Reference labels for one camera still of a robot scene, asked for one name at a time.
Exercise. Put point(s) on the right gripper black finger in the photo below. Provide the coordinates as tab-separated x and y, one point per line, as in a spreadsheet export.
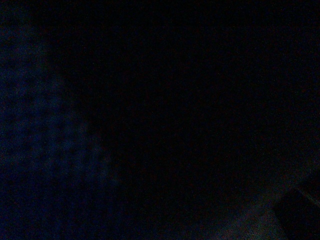
298	212

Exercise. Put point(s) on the dark grey washing machine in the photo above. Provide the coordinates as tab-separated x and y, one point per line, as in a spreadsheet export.
156	119

